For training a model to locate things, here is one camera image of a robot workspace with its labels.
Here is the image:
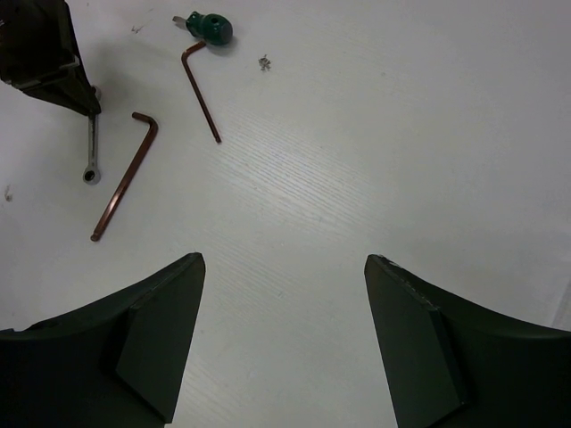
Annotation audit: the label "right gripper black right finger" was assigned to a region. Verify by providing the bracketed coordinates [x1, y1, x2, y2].
[364, 255, 570, 427]

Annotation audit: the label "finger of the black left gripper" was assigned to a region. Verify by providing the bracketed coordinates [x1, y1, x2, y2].
[1, 0, 102, 116]

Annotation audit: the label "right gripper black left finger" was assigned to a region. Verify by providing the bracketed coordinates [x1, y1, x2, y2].
[1, 253, 205, 427]

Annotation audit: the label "small silver ratchet wrench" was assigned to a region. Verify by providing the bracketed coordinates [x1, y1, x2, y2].
[83, 113, 101, 185]

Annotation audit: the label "brown hex key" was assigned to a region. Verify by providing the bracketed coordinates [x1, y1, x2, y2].
[180, 40, 223, 144]
[90, 111, 159, 243]

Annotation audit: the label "green stubby screwdriver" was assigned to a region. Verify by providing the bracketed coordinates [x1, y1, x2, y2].
[172, 11, 234, 46]

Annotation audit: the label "small metal screws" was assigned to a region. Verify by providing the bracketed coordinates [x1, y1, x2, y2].
[258, 55, 272, 72]

